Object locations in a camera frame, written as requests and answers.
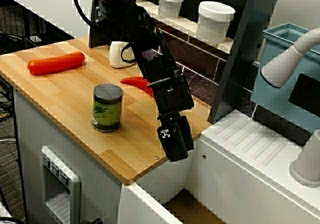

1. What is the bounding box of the green labelled tin can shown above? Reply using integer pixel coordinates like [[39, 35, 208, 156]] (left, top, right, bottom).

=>
[[91, 83, 125, 133]]

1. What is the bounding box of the dark shelf unit with tiles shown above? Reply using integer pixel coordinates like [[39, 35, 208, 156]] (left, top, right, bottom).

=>
[[88, 0, 285, 124]]

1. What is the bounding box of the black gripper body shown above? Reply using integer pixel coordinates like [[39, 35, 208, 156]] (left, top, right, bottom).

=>
[[147, 75, 195, 140]]

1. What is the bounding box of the white toy detergent bottle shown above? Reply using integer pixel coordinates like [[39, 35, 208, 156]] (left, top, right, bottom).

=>
[[108, 41, 137, 69]]

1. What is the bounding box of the thick black hose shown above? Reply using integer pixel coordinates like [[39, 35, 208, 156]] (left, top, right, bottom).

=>
[[69, 0, 101, 31]]

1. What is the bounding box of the tall white plastic jar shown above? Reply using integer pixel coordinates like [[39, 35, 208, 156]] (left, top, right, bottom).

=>
[[195, 1, 236, 44]]

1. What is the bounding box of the grey toy faucet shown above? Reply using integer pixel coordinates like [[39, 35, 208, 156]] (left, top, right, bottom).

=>
[[260, 27, 320, 188]]

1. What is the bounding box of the white toy kitchen cabinet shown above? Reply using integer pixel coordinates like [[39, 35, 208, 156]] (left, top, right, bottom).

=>
[[12, 88, 201, 224]]

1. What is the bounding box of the orange toy sausage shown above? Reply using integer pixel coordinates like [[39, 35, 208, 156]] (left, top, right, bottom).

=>
[[26, 51, 86, 76]]

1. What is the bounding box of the white toy sink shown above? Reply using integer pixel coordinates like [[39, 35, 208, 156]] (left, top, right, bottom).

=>
[[119, 110, 320, 224]]

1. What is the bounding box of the blue plastic bin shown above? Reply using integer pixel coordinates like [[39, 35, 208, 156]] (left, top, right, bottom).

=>
[[250, 23, 320, 134]]

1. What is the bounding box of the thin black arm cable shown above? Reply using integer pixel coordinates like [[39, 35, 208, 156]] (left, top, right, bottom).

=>
[[121, 43, 138, 65]]

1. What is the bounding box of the black mesh panel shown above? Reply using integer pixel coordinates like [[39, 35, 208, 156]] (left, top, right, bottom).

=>
[[0, 0, 76, 57]]

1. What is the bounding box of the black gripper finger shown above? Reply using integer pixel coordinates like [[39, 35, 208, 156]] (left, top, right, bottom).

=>
[[184, 116, 195, 151], [162, 121, 190, 162]]

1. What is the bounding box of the red toy chili pepper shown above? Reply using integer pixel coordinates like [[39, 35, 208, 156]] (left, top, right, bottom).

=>
[[119, 76, 155, 97]]

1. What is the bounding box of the small white plastic jar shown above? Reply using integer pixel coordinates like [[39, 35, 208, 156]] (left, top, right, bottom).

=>
[[157, 0, 186, 20]]

